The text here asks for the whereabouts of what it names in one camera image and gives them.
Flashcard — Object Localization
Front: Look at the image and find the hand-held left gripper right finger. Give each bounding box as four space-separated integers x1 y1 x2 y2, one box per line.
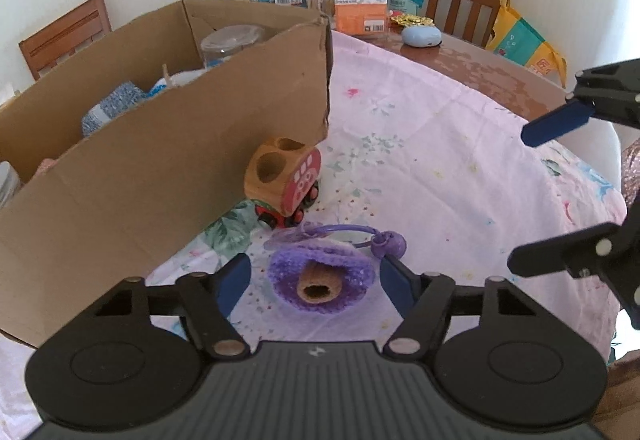
380 256 556 361

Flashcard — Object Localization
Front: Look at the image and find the pink speckled cloth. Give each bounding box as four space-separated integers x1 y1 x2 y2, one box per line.
619 137 640 205

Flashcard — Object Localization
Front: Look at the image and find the pink floral tablecloth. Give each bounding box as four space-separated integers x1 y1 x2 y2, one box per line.
0 30 628 421

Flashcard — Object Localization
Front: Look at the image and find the clear plastic jar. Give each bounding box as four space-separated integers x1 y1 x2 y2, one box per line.
200 24 266 70

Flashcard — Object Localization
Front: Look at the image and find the purple crochet ice cream charm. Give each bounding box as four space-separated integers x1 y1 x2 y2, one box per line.
263 222 407 318

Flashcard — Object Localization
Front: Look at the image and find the wooden toy car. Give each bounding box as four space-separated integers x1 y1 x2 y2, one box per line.
243 137 323 231

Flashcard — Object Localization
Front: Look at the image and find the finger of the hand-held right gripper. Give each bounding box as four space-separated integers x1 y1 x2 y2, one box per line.
520 58 640 148
507 222 626 277

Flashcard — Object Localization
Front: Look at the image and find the yellow green gift bag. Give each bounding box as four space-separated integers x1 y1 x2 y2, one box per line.
485 0 568 88

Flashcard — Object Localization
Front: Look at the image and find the light blue oval case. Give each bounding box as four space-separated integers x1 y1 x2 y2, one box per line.
401 26 443 48

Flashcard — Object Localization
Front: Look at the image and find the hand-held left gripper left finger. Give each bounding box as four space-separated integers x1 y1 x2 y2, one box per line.
75 252 252 360

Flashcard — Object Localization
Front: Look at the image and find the cardboard box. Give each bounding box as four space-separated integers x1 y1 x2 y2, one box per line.
0 0 333 350

